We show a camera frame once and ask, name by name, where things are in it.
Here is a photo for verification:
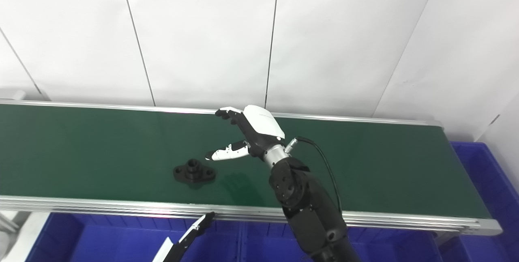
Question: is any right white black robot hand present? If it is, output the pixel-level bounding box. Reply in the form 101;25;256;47
205;105;285;161

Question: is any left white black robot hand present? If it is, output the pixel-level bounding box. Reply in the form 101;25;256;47
152;212;216;262

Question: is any black flanged machine part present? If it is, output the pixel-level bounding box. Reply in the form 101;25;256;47
173;159;217;185

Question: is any green conveyor belt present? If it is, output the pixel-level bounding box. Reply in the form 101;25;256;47
0;104;493;219
0;100;504;236

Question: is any blue plastic bin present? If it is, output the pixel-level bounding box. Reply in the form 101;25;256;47
436;141;519;262
26;212;244;262
239;219;443;262

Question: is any aluminium conveyor leg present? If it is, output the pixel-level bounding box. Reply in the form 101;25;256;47
0;211;32;234
433;232;459;247

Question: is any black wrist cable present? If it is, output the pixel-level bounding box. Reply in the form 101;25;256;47
285;135;343;215

